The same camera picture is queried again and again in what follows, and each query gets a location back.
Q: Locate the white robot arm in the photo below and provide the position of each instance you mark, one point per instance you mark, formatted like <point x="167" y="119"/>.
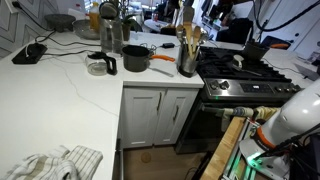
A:
<point x="293" y="116"/>

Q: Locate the metal utensil storage bin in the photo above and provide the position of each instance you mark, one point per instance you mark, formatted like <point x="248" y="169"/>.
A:
<point x="187" y="68"/>

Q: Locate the large silver stove knob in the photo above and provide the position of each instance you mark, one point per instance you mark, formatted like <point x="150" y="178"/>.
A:
<point x="214" y="84"/>
<point x="224" y="84"/>

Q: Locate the black griddle plate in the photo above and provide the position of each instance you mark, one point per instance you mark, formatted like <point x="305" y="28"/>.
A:
<point x="218" y="71"/>

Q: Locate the white plastic spoon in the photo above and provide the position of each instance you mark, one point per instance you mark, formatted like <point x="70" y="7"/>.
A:
<point x="238" y="60"/>

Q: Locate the stainless gas stove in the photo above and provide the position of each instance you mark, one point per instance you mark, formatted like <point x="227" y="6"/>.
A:
<point x="253" y="88"/>

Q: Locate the small silver stove knob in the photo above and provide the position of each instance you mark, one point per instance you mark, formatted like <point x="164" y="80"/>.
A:
<point x="287" y="89"/>
<point x="294" y="88"/>
<point x="279" y="89"/>

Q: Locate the white cabinet door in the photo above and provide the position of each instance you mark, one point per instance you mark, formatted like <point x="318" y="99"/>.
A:
<point x="173" y="116"/>
<point x="141" y="116"/>

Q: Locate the black power adapter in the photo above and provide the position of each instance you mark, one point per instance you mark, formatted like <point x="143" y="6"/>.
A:
<point x="168" y="45"/>

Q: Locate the wooden spatula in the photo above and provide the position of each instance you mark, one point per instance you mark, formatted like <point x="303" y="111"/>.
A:
<point x="188" y="36"/>

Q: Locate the white round dining table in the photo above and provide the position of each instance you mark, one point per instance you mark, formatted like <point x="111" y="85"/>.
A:
<point x="155" y="24"/>

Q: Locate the glass coffee carafe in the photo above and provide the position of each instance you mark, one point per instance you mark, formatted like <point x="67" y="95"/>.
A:
<point x="96" y="66"/>

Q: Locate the potted green plant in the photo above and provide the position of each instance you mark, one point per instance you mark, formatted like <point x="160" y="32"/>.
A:
<point x="127" y="26"/>

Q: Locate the grey slotted turner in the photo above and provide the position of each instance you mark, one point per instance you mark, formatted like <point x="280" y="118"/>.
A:
<point x="188" y="14"/>

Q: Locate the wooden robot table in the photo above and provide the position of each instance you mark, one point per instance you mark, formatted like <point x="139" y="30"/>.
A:
<point x="223" y="153"/>

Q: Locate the orange juice bottle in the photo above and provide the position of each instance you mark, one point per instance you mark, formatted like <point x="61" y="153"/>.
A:
<point x="94" y="18"/>

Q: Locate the beige cloth roll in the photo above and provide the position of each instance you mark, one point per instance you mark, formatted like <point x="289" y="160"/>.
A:
<point x="266" y="112"/>

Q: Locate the black stone bowl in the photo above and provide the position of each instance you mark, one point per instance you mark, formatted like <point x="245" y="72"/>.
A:
<point x="60" y="20"/>

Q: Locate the striped dish towel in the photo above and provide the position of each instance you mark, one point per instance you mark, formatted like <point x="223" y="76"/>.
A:
<point x="50" y="163"/>

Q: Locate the white panel door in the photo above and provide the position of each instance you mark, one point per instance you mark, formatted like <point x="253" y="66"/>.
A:
<point x="300" y="36"/>

